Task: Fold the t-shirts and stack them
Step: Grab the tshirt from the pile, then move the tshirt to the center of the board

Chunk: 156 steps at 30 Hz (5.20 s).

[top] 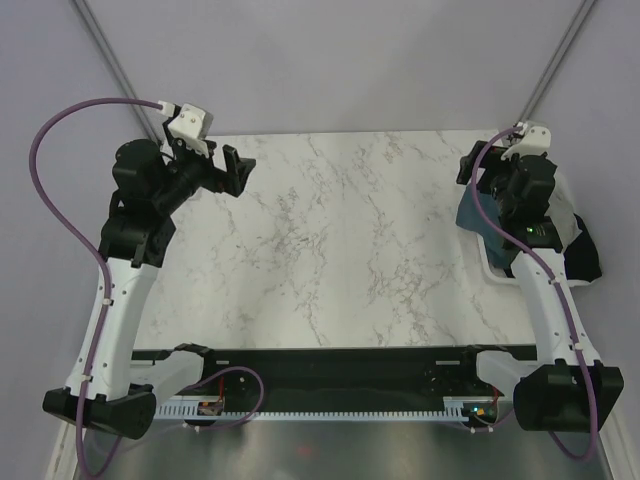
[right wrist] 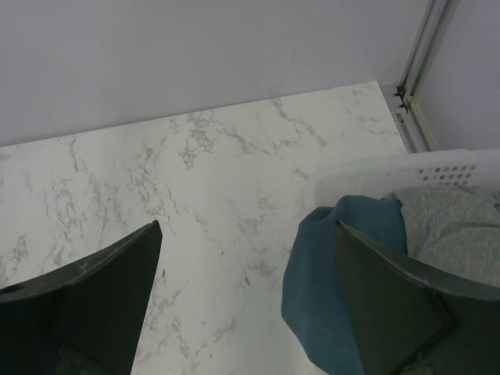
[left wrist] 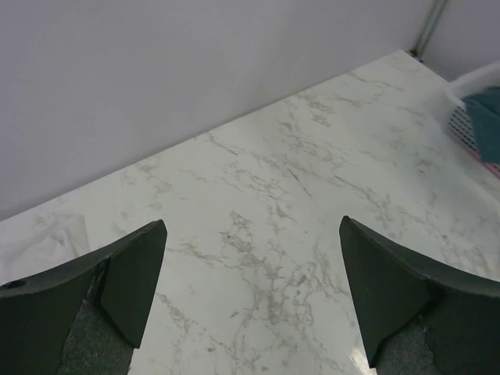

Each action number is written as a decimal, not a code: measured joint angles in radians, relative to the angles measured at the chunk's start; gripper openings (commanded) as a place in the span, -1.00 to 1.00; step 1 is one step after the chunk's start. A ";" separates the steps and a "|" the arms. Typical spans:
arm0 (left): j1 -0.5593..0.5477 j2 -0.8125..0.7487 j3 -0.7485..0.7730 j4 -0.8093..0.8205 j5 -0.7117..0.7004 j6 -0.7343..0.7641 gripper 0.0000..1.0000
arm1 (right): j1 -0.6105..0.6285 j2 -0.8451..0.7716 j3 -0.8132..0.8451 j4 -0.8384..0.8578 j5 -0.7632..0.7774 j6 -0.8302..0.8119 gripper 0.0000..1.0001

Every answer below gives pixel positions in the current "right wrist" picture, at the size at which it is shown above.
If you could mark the grey t shirt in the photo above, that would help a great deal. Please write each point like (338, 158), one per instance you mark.
(454, 229)

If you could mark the blue t shirt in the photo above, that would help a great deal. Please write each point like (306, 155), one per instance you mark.
(313, 302)

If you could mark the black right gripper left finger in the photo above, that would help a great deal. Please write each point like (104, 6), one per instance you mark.
(85, 317)

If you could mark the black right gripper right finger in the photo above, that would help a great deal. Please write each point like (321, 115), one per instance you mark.
(408, 316)

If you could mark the aluminium frame post right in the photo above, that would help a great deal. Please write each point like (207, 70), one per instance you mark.
(402, 98)

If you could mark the white plastic laundry basket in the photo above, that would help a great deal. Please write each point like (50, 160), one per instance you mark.
(377, 177)

